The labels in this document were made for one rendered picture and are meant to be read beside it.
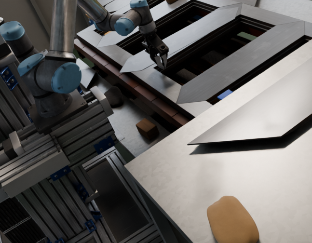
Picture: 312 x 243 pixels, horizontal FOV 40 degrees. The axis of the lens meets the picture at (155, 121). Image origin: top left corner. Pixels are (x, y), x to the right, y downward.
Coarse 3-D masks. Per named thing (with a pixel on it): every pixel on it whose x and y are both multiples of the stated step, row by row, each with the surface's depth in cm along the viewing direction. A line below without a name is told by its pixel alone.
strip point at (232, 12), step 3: (222, 9) 235; (225, 9) 234; (228, 9) 233; (231, 9) 231; (234, 9) 230; (237, 9) 229; (222, 12) 232; (225, 12) 231; (228, 12) 230; (231, 12) 229; (234, 12) 228; (228, 15) 227; (231, 15) 226; (234, 15) 225; (234, 18) 222
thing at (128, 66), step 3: (129, 60) 224; (126, 63) 223; (129, 63) 222; (132, 63) 221; (123, 66) 222; (126, 66) 221; (129, 66) 220; (132, 66) 219; (135, 66) 218; (126, 69) 218; (129, 69) 217; (132, 69) 216; (135, 69) 215; (138, 69) 214
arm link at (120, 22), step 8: (112, 16) 186; (120, 16) 184; (128, 16) 182; (136, 16) 183; (112, 24) 186; (120, 24) 180; (128, 24) 180; (136, 24) 184; (120, 32) 183; (128, 32) 182
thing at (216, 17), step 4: (216, 12) 235; (208, 16) 234; (212, 16) 232; (216, 16) 231; (220, 16) 229; (224, 16) 228; (228, 16) 226; (212, 20) 229; (216, 20) 227; (220, 20) 226; (224, 20) 224; (228, 20) 223; (220, 24) 222; (224, 24) 221
